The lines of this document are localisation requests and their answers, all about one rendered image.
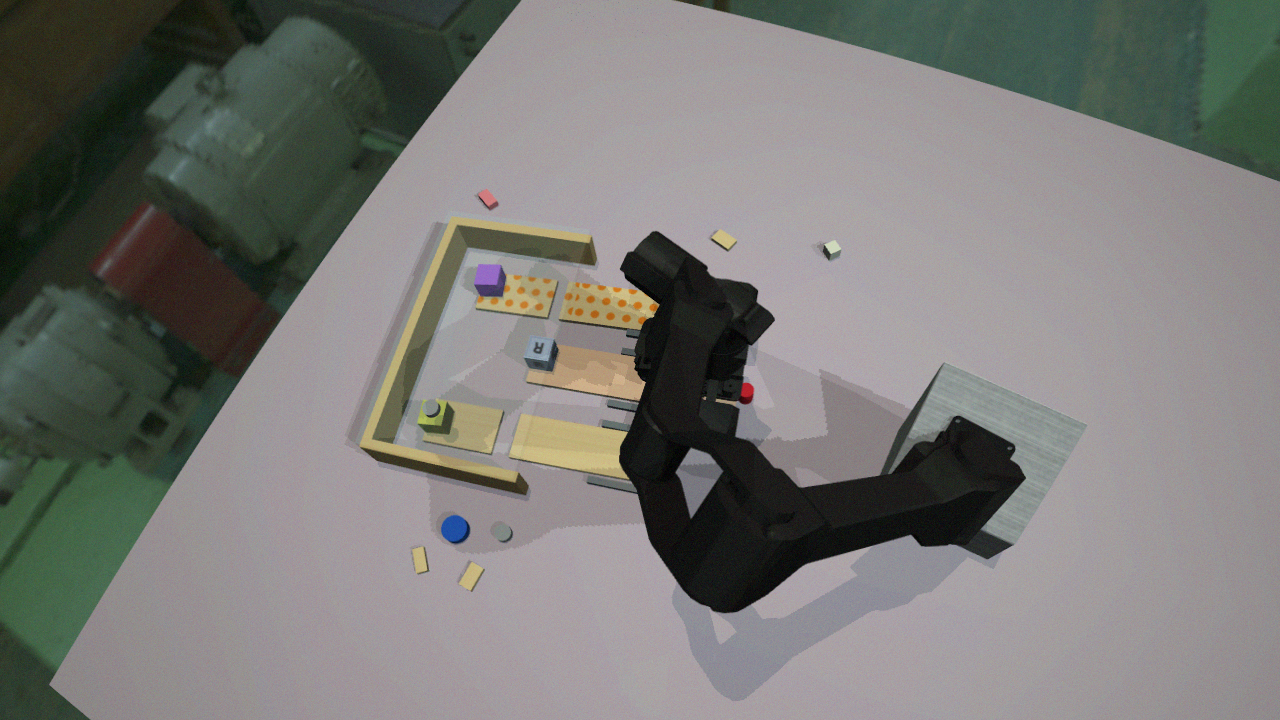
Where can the blue disc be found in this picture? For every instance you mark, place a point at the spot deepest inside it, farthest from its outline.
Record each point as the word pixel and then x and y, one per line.
pixel 455 529

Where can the yellow strip with orange polka dots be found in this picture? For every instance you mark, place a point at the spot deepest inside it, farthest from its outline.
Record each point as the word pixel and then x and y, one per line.
pixel 610 307

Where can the small pink block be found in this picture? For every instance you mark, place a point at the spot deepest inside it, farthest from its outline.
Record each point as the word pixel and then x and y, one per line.
pixel 488 199

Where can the pale yellow flat panel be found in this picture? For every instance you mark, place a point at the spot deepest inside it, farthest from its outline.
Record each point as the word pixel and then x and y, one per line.
pixel 575 447

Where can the yellow rectangular block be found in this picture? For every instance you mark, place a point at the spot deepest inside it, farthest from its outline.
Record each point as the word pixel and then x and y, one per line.
pixel 471 577

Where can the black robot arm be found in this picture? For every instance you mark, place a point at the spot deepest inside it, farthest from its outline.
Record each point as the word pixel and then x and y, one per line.
pixel 756 526

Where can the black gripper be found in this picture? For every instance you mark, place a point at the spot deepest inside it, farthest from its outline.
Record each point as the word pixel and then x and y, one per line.
pixel 724 380

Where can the pale yellow flat block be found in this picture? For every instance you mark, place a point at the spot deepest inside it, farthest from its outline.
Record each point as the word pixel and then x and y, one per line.
pixel 723 240

